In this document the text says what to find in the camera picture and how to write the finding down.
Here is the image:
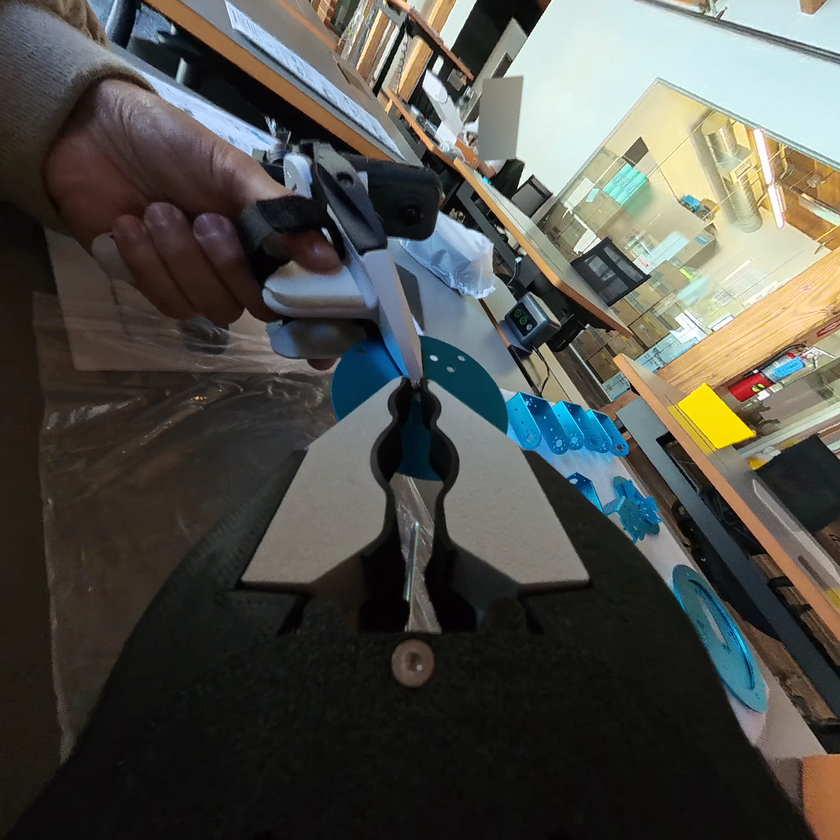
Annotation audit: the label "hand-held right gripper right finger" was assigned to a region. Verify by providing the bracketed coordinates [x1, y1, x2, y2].
[422, 378, 592, 624]

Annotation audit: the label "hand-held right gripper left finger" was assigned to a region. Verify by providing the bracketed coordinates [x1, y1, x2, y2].
[241, 376, 413, 630]

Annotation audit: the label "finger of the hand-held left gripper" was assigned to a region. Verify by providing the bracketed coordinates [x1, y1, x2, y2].
[357, 248, 426, 383]

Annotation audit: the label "blue round metal plate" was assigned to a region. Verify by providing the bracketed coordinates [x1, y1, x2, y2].
[331, 335, 509, 480]

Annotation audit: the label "person's left forearm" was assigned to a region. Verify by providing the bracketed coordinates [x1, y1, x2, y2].
[0, 0, 155, 217]

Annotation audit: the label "person's left hand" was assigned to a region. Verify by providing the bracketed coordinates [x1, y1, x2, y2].
[42, 79, 343, 328]

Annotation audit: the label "black metal plate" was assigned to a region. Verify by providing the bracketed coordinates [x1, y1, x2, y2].
[395, 262, 424, 329]

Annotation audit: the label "white plastic wrapped item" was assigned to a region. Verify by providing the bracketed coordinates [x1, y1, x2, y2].
[399, 213, 497, 301]

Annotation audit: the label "group of blue metal brackets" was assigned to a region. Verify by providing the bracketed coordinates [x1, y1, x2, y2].
[505, 392, 665, 543]

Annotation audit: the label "grey charger with display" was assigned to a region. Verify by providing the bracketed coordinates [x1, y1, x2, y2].
[504, 292, 560, 350]

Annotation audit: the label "white paper sheets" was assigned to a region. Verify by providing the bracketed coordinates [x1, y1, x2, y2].
[225, 0, 395, 142]

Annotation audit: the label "wood-edged side table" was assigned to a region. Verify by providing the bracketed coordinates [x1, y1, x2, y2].
[381, 85, 634, 339]
[613, 354, 840, 664]

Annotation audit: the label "white foam sheet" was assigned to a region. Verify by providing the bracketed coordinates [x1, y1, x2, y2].
[504, 387, 824, 759]

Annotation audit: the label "long wood-edged table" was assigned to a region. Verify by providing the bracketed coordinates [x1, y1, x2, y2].
[144, 0, 421, 165]

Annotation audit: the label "wooden storage rack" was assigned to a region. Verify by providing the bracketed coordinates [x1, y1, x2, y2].
[314, 0, 475, 102]

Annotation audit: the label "clear plastic bag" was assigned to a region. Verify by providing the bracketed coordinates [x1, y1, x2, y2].
[33, 289, 434, 756]

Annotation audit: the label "yellow box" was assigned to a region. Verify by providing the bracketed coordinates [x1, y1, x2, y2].
[668, 384, 757, 452]

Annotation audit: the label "stack of cardboard boxes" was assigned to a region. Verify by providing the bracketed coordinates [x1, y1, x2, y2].
[571, 230, 719, 403]

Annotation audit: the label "red fire extinguisher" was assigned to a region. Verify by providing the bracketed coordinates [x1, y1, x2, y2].
[727, 354, 809, 403]

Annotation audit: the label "orange-handled screwdriver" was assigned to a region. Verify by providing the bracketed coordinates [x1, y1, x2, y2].
[402, 518, 422, 632]

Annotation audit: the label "black charger cable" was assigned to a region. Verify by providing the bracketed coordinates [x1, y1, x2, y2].
[525, 346, 555, 398]

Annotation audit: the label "blue metal ring plate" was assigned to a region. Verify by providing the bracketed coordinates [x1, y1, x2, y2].
[672, 563, 770, 714]

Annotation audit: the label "silver spiral air duct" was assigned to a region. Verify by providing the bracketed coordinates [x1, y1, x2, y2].
[701, 118, 763, 234]

